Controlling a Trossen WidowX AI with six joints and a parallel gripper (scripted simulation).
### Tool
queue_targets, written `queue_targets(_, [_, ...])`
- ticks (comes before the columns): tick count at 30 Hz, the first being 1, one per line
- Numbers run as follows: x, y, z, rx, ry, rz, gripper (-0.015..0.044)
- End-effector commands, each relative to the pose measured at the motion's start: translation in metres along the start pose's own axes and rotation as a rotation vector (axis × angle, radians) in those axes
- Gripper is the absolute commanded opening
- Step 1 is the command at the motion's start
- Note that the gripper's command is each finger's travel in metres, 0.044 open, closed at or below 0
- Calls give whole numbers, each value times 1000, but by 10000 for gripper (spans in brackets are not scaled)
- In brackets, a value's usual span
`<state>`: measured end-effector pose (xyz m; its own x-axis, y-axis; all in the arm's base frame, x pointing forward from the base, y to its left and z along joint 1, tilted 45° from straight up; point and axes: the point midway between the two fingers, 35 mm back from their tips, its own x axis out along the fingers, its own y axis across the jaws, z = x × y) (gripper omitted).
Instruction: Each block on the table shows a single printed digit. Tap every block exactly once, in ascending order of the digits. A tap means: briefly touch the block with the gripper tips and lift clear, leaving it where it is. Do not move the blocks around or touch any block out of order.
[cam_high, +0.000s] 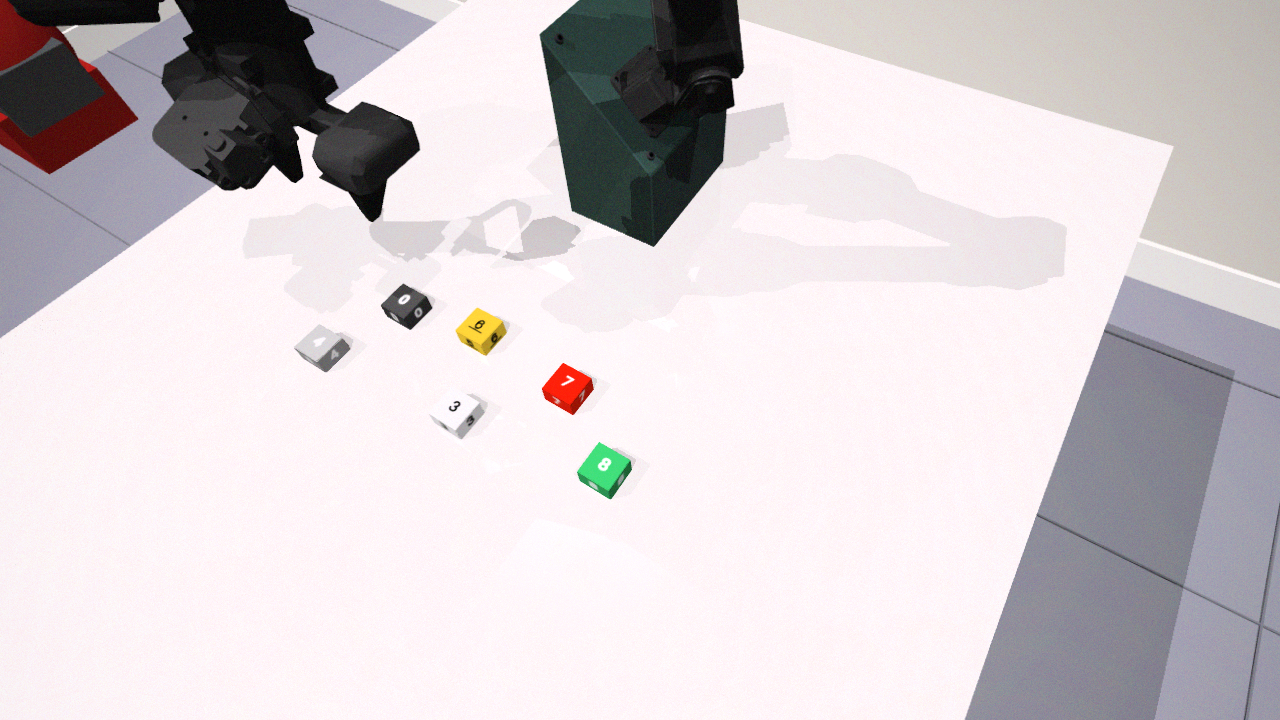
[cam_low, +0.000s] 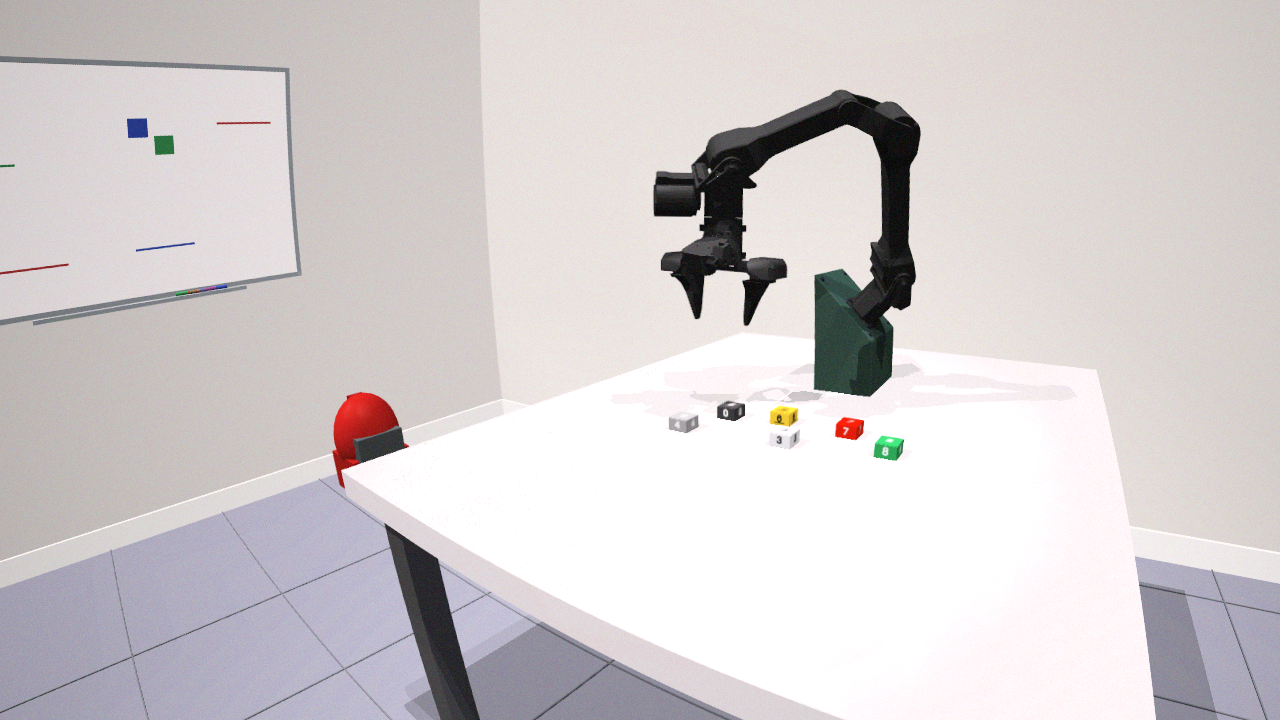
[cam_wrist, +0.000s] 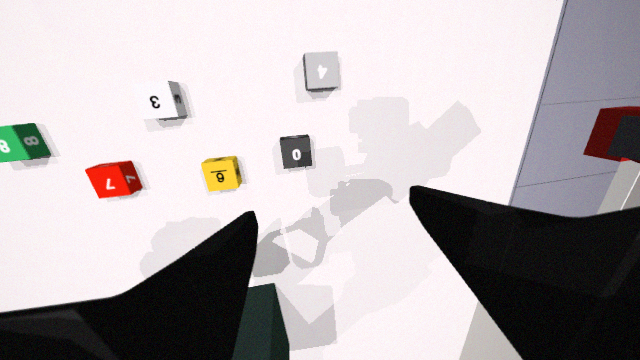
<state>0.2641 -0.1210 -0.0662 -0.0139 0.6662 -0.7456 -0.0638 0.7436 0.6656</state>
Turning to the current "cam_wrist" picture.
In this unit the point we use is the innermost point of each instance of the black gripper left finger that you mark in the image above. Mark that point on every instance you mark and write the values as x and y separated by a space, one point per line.
189 310

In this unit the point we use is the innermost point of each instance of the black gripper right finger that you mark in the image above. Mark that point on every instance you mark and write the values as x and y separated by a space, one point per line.
544 279

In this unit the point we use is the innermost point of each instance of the red block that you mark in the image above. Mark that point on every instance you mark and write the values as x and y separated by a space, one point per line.
114 179

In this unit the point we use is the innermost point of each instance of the yellow block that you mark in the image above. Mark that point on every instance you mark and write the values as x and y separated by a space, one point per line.
221 173

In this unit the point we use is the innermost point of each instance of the green block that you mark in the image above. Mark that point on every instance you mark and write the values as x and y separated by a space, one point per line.
21 142

